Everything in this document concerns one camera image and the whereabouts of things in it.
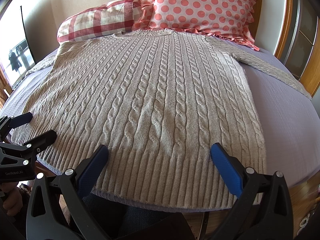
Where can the pink polka dot pillow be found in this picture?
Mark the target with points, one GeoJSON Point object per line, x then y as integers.
{"type": "Point", "coordinates": [226, 19]}

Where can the lavender textured bedspread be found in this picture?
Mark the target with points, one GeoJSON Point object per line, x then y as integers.
{"type": "Point", "coordinates": [282, 119]}

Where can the wooden headboard shelf unit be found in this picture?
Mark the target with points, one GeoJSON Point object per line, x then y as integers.
{"type": "Point", "coordinates": [298, 48]}

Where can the framed picture by wall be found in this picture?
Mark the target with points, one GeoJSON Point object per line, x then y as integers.
{"type": "Point", "coordinates": [16, 57]}

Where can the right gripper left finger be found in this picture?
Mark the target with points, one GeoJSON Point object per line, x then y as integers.
{"type": "Point", "coordinates": [56, 209]}

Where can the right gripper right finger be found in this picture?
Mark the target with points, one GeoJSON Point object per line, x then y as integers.
{"type": "Point", "coordinates": [263, 208]}

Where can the person's left hand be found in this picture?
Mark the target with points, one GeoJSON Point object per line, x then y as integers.
{"type": "Point", "coordinates": [13, 203]}

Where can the red checked pillow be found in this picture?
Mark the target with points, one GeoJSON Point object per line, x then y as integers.
{"type": "Point", "coordinates": [106, 19]}

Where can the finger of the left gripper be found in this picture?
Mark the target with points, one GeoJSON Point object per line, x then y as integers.
{"type": "Point", "coordinates": [10, 122]}
{"type": "Point", "coordinates": [16, 154]}

